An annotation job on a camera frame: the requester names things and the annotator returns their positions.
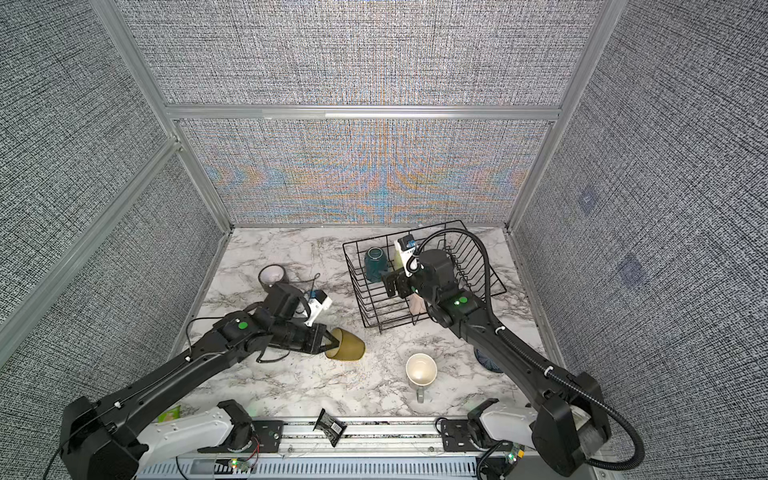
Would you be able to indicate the pink ceramic mug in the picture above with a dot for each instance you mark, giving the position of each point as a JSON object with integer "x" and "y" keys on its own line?
{"x": 416, "y": 305}

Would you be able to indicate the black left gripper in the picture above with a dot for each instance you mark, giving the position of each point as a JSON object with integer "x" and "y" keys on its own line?
{"x": 319, "y": 332}

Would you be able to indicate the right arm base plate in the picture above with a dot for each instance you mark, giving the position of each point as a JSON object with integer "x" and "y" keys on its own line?
{"x": 462, "y": 435}

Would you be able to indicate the black tape roll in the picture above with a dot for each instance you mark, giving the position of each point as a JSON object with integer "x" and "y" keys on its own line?
{"x": 271, "y": 275}

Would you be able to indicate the black wire dish rack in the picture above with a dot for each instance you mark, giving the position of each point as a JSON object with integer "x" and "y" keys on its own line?
{"x": 450, "y": 269}

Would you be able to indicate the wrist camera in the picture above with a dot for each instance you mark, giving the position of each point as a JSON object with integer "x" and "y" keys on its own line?
{"x": 409, "y": 242}
{"x": 318, "y": 302}

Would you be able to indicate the teal mug white inside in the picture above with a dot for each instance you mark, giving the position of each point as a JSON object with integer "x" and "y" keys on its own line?
{"x": 376, "y": 263}

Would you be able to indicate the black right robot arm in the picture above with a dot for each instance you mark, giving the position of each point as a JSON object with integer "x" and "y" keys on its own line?
{"x": 569, "y": 426}

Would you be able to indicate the cream mug grey handle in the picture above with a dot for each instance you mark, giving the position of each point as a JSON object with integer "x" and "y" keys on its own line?
{"x": 421, "y": 371}

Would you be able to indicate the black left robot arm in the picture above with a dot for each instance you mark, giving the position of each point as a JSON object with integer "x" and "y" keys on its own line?
{"x": 116, "y": 436}

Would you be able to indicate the dark blue coaster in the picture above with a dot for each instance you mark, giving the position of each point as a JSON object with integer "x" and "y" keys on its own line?
{"x": 486, "y": 362}

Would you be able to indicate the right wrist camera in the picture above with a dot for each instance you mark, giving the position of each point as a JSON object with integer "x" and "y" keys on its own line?
{"x": 409, "y": 242}

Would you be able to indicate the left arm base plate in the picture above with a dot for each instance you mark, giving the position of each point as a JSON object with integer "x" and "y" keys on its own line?
{"x": 263, "y": 436}

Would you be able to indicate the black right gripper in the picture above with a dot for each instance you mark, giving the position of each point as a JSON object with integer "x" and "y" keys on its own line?
{"x": 391, "y": 279}

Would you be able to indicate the small black packet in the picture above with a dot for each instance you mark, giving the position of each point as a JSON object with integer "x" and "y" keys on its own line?
{"x": 332, "y": 428}

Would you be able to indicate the light green ceramic mug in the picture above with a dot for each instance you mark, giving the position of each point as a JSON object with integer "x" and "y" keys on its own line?
{"x": 400, "y": 255}

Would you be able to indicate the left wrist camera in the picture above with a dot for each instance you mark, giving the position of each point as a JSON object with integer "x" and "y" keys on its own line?
{"x": 318, "y": 302}

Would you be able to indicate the amber glass cup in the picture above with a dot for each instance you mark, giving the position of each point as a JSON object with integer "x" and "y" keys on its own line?
{"x": 352, "y": 348}

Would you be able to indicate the aluminium front rail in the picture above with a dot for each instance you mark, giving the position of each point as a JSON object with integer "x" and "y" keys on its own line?
{"x": 371, "y": 448}

